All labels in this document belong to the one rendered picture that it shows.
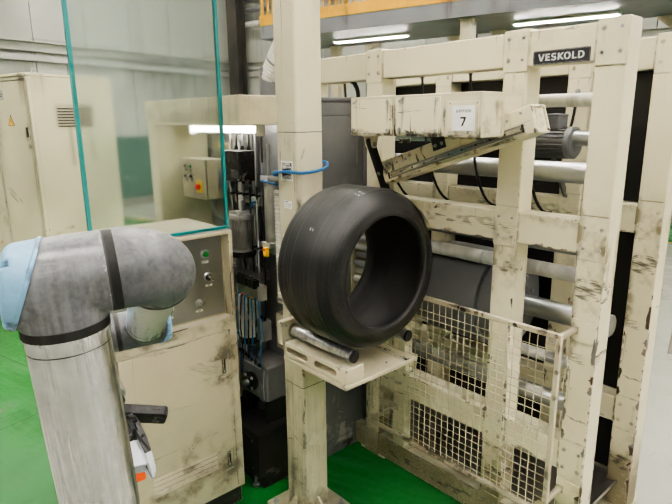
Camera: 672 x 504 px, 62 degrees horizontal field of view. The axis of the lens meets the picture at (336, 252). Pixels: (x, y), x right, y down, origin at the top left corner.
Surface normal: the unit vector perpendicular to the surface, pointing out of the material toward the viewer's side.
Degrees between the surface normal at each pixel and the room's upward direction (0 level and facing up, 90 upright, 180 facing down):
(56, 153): 90
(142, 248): 53
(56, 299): 90
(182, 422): 91
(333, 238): 66
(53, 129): 90
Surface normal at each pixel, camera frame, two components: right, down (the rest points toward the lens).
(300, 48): 0.66, 0.17
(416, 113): -0.75, 0.16
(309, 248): -0.69, -0.22
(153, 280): 0.77, 0.29
